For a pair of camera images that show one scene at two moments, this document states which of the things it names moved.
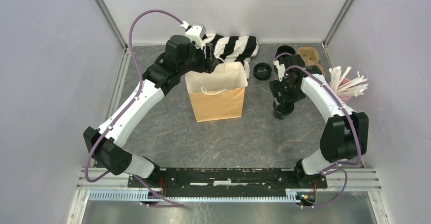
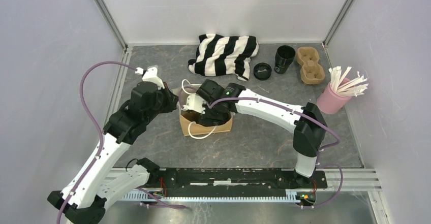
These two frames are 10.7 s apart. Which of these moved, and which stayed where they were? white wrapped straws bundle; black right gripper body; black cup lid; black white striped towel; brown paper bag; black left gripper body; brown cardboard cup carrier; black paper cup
Moved: brown paper bag; black right gripper body; black left gripper body
Stayed: white wrapped straws bundle; brown cardboard cup carrier; black cup lid; black paper cup; black white striped towel
